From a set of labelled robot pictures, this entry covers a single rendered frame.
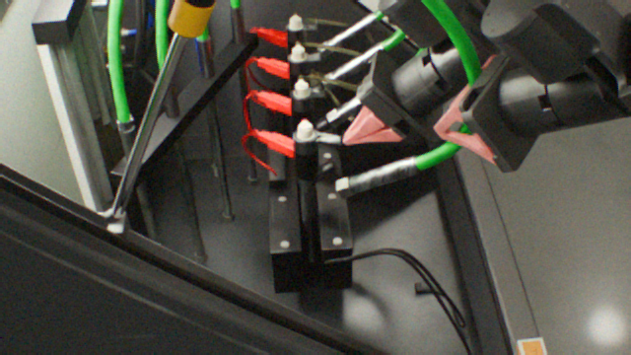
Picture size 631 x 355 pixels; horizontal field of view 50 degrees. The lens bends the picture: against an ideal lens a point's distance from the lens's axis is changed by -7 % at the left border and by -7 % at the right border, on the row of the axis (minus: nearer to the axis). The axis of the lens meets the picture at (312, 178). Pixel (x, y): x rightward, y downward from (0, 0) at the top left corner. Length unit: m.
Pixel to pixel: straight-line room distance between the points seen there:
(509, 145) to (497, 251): 0.37
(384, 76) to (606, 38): 0.31
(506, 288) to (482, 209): 0.14
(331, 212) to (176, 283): 0.48
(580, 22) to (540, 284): 1.74
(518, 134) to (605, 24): 0.14
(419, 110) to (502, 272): 0.27
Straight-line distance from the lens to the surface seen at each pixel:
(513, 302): 0.89
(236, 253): 1.09
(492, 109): 0.58
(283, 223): 0.91
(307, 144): 0.81
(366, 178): 0.72
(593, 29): 0.49
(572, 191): 2.49
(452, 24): 0.60
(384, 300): 1.02
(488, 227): 0.97
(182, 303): 0.47
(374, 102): 0.73
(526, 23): 0.48
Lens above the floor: 1.64
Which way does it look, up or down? 43 degrees down
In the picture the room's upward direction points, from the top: 2 degrees counter-clockwise
